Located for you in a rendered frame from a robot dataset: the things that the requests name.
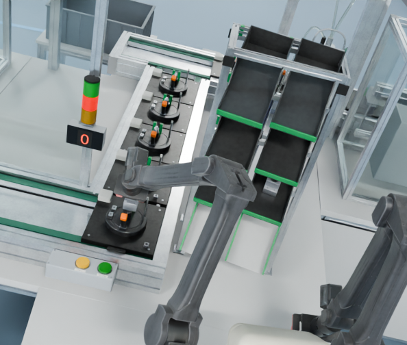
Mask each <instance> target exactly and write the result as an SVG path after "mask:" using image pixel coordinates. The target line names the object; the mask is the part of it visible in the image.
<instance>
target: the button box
mask: <svg viewBox="0 0 407 345"><path fill-rule="evenodd" d="M79 257H87V256H83V255H78V254H75V253H69V252H66V251H61V250H58V249H53V250H52V252H51V254H50V257H49V259H48V261H47V263H46V272H45V276H46V277H49V278H53V279H58V280H61V281H67V282H70V283H76V284H79V285H84V286H88V287H91V288H96V289H100V290H105V291H108V292H111V291H112V287H113V285H114V281H115V279H116V273H117V268H118V264H116V263H112V262H108V261H104V260H100V259H95V258H92V257H87V258H88V259H89V261H90V263H89V266H88V267H87V268H79V267H78V266H77V264H76V261H77V259H78V258H79ZM101 262H108V263H109V264H111V266H112V269H111V271H110V272H109V273H102V272H100V271H99V264H100V263H101Z"/></svg>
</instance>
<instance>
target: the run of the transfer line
mask: <svg viewBox="0 0 407 345"><path fill-rule="evenodd" d="M214 56H215V53H211V52H207V51H202V50H199V49H194V48H191V47H186V46H183V45H180V44H175V43H172V42H167V41H163V40H158V39H155V38H151V37H148V36H143V35H140V34H135V33H132V32H128V31H124V32H123V33H122V35H121V37H120V38H119V40H118V42H117V43H116V44H115V46H114V48H113V50H112V51H111V53H110V54H109V57H108V68H107V73H109V74H112V75H118V76H121V77H126V78H129V79H134V80H137V81H140V78H141V76H142V74H143V72H144V71H146V72H147V73H152V72H153V69H154V68H159V69H162V70H163V72H162V73H164V74H167V75H172V73H173V70H175V73H177V75H178V72H179V71H181V75H180V78H183V79H186V76H187V72H188V69H190V70H189V74H188V80H191V81H196V82H199V83H200V85H202V86H204V87H205V86H207V87H208V92H207V95H206V98H209V99H214V95H215V92H216V89H217V84H218V81H219V79H217V78H214V77H211V78H210V73H211V70H212V65H213V62H214ZM277 105H278V101H275V103H274V104H273V107H272V110H271V113H270V114H274V112H275V109H276V107H277ZM347 113H348V111H347V110H345V111H344V112H343V115H342V117H341V120H340V122H339V124H338V127H337V128H336V130H339V131H340V130H341V127H342V125H343V122H344V120H345V117H346V115H347Z"/></svg>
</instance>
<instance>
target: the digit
mask: <svg viewBox="0 0 407 345"><path fill-rule="evenodd" d="M92 136H93V133H91V132H88V131H83V130H80V129H78V132H77V144H79V145H82V146H87V147H91V142H92Z"/></svg>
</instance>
